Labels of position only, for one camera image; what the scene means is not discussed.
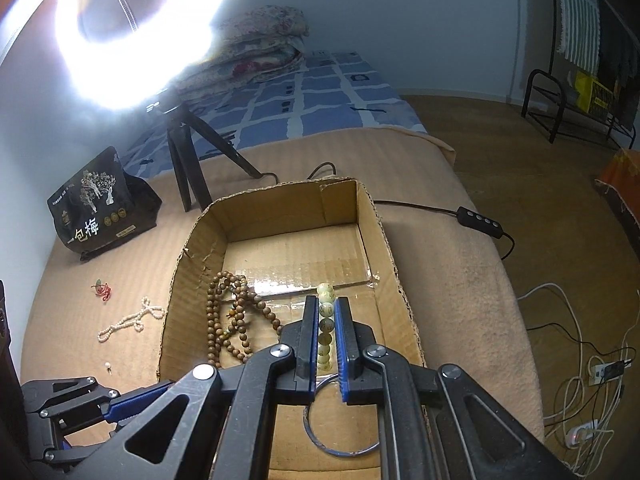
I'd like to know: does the green jade bead bracelet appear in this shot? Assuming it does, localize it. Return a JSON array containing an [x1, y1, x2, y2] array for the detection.
[[316, 282, 338, 374]]

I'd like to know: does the thin metal bangle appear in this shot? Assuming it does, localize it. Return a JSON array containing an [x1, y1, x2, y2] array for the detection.
[[302, 374, 380, 460]]

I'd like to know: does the tan blanket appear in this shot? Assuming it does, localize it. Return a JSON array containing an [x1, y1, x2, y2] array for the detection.
[[16, 128, 542, 434]]

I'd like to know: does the cardboard box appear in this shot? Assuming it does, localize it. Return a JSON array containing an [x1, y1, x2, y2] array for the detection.
[[157, 178, 424, 479]]

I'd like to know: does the black snack bag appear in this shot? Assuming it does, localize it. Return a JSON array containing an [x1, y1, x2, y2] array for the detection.
[[47, 146, 162, 261]]

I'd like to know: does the white power strip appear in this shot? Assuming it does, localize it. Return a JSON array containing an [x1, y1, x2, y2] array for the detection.
[[564, 419, 599, 450]]

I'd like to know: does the black tripod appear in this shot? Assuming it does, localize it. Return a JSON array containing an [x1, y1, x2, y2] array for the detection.
[[146, 86, 265, 212]]

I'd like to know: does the blue checkered bed sheet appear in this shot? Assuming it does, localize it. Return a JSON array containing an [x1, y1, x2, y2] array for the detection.
[[119, 49, 429, 181]]

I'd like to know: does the orange cloth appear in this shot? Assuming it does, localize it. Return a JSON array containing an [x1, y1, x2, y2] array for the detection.
[[594, 148, 640, 244]]

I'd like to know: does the folded floral quilt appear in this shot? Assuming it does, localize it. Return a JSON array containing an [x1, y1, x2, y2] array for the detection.
[[174, 36, 305, 101]]

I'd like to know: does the black metal rack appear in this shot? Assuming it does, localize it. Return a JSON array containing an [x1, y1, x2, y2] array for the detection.
[[521, 0, 639, 150]]

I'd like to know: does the floral pillow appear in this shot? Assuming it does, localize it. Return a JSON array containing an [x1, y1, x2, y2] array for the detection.
[[213, 4, 310, 56]]

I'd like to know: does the yellow bag on rack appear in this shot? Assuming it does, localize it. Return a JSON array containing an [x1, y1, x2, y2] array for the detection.
[[574, 70, 614, 120]]

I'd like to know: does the white pearl necklace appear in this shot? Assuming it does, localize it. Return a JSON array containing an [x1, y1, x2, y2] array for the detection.
[[96, 296, 166, 345]]

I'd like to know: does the brown wooden bead necklace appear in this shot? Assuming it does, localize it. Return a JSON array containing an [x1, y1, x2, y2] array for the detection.
[[205, 270, 284, 372]]

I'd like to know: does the red cord jade pendant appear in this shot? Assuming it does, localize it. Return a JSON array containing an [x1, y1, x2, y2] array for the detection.
[[91, 280, 112, 302]]

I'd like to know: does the black cable inline remote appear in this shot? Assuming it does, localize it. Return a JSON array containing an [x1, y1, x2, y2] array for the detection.
[[271, 160, 516, 262]]

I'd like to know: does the white cable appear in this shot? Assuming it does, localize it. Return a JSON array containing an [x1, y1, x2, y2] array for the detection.
[[515, 282, 640, 478]]

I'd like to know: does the ring light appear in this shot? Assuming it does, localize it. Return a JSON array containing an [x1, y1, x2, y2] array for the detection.
[[54, 0, 224, 110]]

